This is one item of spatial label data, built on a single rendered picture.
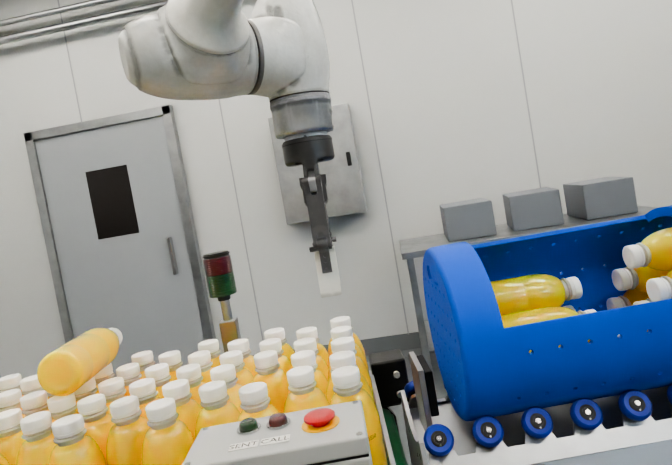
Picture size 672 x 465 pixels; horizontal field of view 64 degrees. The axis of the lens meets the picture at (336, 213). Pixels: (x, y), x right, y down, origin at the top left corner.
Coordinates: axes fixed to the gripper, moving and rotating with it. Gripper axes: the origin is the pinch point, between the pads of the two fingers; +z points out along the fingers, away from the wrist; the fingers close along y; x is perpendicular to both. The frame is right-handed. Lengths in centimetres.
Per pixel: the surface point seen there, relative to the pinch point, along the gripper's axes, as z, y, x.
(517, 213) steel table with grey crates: 22, 253, -113
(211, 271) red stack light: 2.1, 41.4, 27.4
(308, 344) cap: 12.9, 8.9, 5.5
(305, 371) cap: 12.7, -5.3, 5.3
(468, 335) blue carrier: 11.4, -5.2, -18.3
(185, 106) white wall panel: -93, 350, 101
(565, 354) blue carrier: 16.3, -5.3, -31.4
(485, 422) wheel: 26.0, -1.4, -19.6
